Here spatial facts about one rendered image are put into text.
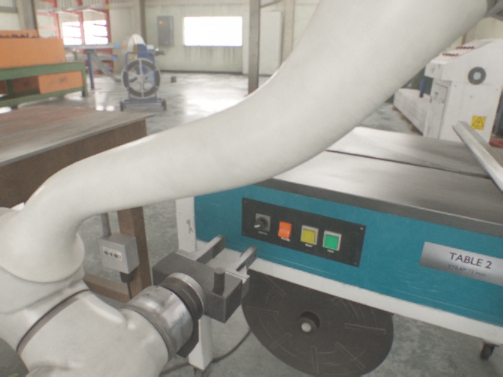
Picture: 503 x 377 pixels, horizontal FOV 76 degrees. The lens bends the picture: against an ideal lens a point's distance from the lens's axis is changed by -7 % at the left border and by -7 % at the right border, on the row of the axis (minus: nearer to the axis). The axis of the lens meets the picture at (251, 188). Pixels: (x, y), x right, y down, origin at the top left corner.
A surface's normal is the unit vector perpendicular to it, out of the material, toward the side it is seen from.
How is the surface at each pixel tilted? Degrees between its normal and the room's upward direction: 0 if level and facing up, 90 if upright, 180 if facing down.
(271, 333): 90
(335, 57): 83
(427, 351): 0
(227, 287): 3
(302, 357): 90
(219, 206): 90
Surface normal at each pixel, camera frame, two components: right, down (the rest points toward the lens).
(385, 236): -0.46, 0.33
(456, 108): -0.23, 0.37
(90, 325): 0.46, -0.74
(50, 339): 0.03, -0.55
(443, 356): 0.02, -0.92
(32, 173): 0.94, 0.15
